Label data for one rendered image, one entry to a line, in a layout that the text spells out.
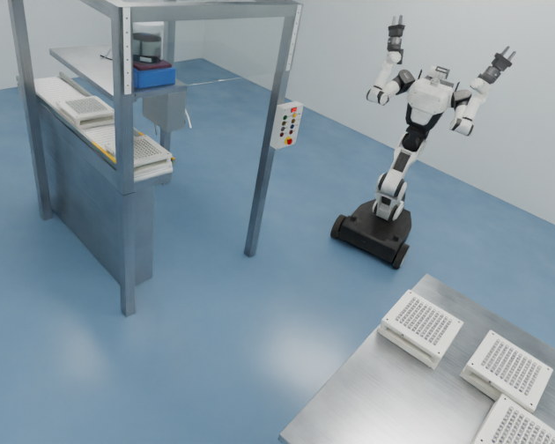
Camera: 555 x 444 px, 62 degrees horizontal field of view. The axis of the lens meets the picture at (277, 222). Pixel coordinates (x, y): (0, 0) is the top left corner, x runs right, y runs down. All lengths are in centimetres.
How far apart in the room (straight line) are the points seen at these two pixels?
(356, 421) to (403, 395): 21
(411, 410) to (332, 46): 463
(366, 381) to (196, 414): 107
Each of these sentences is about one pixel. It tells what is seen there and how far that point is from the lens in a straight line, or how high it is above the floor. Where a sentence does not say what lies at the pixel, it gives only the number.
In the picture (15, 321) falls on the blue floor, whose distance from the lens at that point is 297.
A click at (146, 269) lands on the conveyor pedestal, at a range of 303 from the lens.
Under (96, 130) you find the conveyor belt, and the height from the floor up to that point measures 89.
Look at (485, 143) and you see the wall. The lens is 515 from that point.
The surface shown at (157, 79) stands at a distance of 215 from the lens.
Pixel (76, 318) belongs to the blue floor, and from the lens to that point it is 292.
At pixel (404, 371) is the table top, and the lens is 180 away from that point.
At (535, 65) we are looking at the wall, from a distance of 493.
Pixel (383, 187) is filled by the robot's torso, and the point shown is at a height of 58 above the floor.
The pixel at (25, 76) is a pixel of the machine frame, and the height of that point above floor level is 104.
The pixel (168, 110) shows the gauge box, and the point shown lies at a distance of 232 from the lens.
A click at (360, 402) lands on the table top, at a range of 166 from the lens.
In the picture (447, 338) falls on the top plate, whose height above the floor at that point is 92.
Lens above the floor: 215
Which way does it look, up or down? 35 degrees down
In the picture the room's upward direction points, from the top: 12 degrees clockwise
